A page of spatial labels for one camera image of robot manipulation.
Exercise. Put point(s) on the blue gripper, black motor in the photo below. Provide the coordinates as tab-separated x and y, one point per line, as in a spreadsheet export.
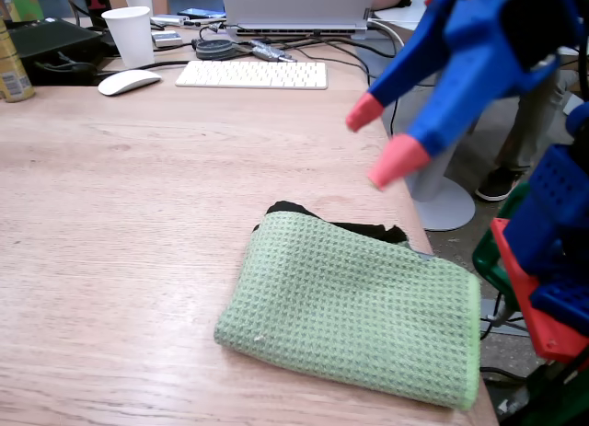
465	53

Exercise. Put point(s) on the green waffle cloth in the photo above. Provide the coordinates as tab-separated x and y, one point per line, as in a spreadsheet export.
345	306

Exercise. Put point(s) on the grey trouser leg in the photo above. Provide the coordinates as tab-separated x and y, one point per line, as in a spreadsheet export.
529	131

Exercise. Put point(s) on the black shoe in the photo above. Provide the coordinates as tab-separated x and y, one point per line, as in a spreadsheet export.
499	187

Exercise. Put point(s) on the silver laptop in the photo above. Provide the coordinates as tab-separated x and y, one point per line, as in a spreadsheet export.
294	3

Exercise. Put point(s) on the white keyboard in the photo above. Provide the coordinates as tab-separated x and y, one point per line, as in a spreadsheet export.
250	74

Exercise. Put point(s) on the green clamp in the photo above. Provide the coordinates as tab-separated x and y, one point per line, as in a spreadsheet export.
552	398
488	260

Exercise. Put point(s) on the round black disc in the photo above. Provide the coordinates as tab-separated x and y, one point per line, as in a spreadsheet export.
216	49

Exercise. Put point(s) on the blue smartphone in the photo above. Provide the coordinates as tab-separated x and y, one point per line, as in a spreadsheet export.
198	13

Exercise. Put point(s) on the grey floor plate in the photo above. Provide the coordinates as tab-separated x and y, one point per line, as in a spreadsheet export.
506	327

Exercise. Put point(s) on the small silver box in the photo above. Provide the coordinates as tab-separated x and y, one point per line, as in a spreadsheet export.
165	38

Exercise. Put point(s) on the white flat hub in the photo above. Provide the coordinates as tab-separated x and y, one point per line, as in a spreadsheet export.
168	19

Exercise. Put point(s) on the white computer mouse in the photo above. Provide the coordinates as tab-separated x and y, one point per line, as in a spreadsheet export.
129	81

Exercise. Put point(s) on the black bottle, red letter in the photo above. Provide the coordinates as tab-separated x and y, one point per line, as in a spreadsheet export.
94	3

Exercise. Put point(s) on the black box device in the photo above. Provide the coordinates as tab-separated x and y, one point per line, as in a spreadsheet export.
50	39

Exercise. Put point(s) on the green yellow carton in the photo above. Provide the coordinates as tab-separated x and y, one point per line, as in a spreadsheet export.
23	0

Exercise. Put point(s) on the yellow drink can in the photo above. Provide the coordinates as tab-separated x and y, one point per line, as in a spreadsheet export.
11	72

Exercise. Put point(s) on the white round pedestal table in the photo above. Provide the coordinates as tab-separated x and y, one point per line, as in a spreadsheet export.
442	205

